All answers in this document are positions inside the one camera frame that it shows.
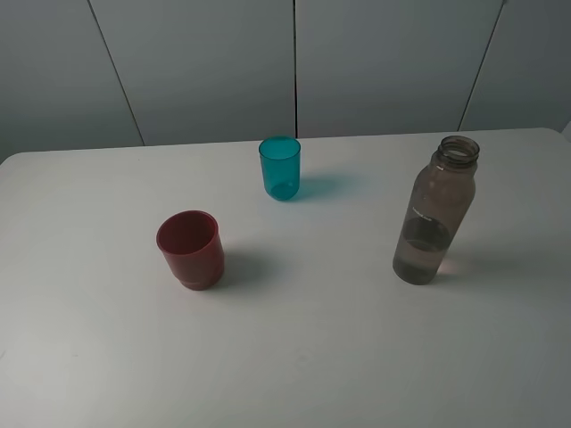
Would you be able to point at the teal translucent plastic cup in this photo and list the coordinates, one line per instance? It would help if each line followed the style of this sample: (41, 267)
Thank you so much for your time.
(280, 166)

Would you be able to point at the brown translucent water bottle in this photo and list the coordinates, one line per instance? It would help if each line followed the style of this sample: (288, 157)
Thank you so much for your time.
(440, 198)

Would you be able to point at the red plastic cup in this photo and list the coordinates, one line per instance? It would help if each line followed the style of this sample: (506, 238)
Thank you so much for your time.
(190, 243)

